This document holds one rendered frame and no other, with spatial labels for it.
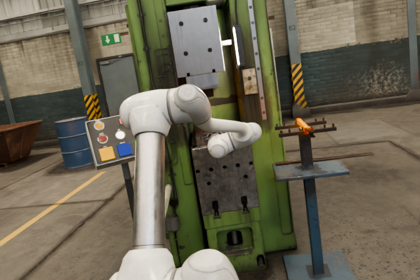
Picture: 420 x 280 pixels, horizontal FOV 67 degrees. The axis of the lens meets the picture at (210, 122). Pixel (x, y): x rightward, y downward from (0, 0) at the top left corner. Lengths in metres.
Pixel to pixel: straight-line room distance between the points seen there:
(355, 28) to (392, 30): 0.79
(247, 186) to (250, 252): 0.47
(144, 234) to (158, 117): 0.38
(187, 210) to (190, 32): 1.23
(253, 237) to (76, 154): 4.65
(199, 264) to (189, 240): 1.53
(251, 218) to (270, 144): 0.51
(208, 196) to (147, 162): 1.08
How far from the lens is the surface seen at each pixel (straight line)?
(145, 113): 1.12
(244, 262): 2.34
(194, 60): 2.01
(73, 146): 6.35
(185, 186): 2.29
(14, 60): 10.23
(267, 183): 2.33
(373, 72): 8.31
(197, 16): 2.03
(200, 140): 2.05
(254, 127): 1.63
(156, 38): 2.17
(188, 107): 1.08
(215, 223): 2.18
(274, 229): 2.48
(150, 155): 1.08
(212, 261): 0.94
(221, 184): 2.07
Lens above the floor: 1.37
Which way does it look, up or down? 9 degrees down
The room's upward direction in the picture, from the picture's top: 9 degrees counter-clockwise
